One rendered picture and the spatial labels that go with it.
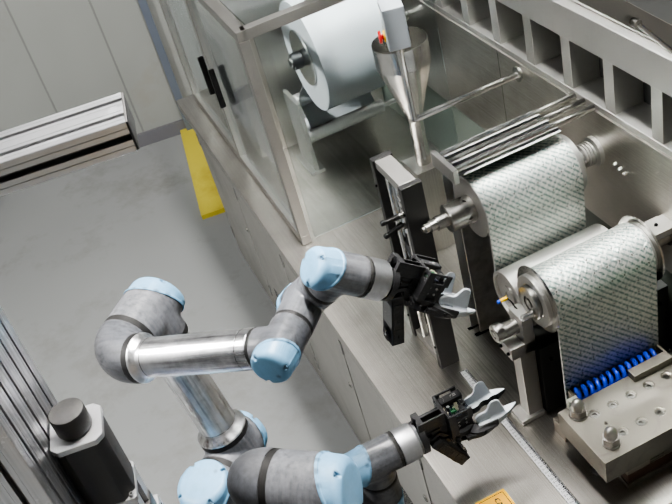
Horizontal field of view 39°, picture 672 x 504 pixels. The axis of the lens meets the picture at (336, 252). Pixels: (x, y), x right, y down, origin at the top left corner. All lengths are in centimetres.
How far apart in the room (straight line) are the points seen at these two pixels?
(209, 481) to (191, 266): 249
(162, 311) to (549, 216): 85
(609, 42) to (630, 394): 72
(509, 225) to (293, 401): 178
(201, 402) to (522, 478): 70
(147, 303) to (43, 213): 349
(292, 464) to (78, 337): 287
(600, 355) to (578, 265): 23
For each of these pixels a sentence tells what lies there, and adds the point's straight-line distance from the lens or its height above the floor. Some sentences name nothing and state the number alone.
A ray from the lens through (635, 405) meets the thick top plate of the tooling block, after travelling 203.
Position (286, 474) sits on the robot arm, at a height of 138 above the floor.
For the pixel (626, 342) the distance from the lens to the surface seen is 208.
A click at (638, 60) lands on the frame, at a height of 162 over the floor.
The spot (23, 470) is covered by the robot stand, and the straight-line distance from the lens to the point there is 147.
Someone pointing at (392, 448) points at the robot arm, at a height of 114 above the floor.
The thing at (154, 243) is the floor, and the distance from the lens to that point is 473.
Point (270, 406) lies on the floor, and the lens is 366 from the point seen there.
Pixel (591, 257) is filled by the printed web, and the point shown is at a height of 131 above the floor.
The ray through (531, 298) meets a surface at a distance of 191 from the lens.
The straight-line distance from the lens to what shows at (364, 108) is 270.
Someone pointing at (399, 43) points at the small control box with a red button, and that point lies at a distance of 214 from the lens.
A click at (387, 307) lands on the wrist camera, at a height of 142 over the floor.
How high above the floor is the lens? 256
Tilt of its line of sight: 37 degrees down
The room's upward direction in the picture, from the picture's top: 16 degrees counter-clockwise
